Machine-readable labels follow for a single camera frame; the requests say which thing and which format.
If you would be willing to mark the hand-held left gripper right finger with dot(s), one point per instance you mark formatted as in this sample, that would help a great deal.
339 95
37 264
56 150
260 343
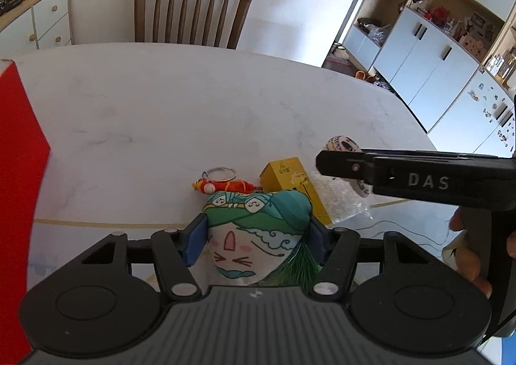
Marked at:
318 242

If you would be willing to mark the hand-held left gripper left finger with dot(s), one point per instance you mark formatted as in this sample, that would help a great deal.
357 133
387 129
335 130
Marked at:
197 240

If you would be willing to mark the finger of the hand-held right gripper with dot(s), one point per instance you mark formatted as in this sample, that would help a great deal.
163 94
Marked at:
342 165
423 154

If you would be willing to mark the small painted face plush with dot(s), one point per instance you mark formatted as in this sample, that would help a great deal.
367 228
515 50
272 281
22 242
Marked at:
342 144

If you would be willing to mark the green hat plush doll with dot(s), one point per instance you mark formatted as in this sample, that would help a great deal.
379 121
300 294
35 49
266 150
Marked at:
242 244

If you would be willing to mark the red cardboard box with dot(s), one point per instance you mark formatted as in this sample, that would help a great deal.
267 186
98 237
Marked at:
20 167

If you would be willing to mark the person's right hand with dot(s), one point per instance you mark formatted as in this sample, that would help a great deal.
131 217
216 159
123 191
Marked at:
475 272

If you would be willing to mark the clear bag of beads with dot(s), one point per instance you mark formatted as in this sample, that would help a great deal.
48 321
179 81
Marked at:
338 199

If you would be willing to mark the small yellow box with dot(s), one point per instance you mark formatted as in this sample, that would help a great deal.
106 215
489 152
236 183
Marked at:
282 173

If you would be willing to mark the row of shoes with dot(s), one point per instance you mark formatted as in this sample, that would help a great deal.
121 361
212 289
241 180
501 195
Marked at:
373 78

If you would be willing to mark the grey plastic bag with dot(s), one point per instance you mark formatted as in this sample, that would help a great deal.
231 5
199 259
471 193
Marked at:
378 33

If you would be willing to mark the white wooden sideboard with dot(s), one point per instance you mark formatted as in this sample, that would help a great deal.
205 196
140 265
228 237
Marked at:
52 14

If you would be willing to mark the white wall cabinet unit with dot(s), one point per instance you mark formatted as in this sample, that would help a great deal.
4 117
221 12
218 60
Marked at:
423 54

